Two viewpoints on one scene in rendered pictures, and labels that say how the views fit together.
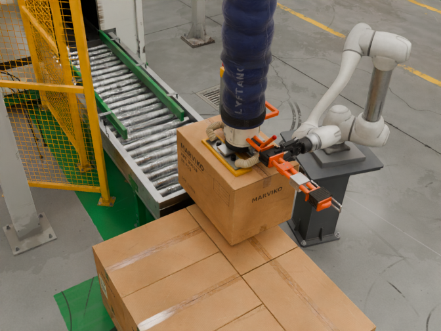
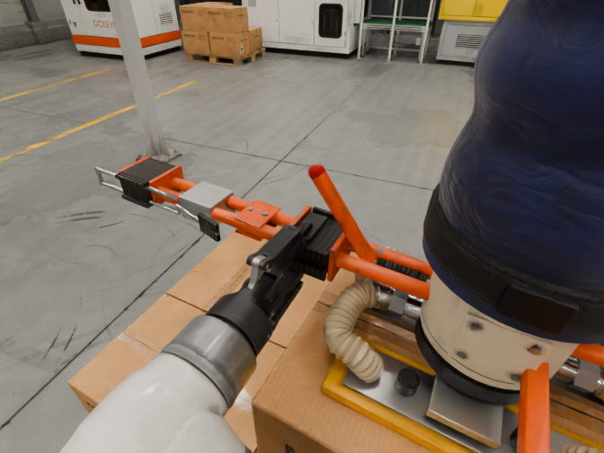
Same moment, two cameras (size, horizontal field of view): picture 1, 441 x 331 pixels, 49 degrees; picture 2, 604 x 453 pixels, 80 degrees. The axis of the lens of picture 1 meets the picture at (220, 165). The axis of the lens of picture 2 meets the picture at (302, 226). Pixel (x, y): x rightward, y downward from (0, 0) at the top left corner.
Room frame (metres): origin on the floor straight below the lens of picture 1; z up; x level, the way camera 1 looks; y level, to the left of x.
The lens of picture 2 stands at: (2.18, -0.46, 1.54)
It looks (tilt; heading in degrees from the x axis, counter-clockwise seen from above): 37 degrees down; 152
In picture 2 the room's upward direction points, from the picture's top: straight up
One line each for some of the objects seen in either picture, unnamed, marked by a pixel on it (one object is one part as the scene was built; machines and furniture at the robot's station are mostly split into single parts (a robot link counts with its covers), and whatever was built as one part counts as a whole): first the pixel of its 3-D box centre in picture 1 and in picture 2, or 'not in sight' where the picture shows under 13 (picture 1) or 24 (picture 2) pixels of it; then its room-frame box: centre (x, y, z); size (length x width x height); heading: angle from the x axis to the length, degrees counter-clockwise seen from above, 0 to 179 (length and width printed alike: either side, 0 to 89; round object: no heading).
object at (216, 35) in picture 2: not in sight; (224, 32); (-5.30, 1.86, 0.45); 1.21 x 1.03 x 0.91; 39
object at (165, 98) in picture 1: (140, 68); not in sight; (3.68, 0.72, 0.60); 1.60 x 0.10 x 0.09; 34
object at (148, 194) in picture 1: (90, 119); not in sight; (3.06, 1.01, 0.50); 2.31 x 0.05 x 0.19; 34
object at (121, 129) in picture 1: (79, 85); not in sight; (3.38, 1.16, 0.60); 1.60 x 0.10 x 0.09; 34
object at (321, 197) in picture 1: (318, 199); (153, 180); (1.53, -0.43, 1.21); 0.08 x 0.07 x 0.05; 33
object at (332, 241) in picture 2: (271, 155); (318, 241); (1.82, -0.24, 1.20); 0.10 x 0.08 x 0.06; 123
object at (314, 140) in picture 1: (310, 142); (211, 359); (1.94, -0.44, 1.20); 0.09 x 0.06 x 0.09; 34
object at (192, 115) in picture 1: (167, 96); not in sight; (3.42, 0.47, 0.50); 2.31 x 0.05 x 0.19; 34
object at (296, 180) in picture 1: (299, 182); (208, 204); (1.64, -0.36, 1.20); 0.07 x 0.07 x 0.04; 33
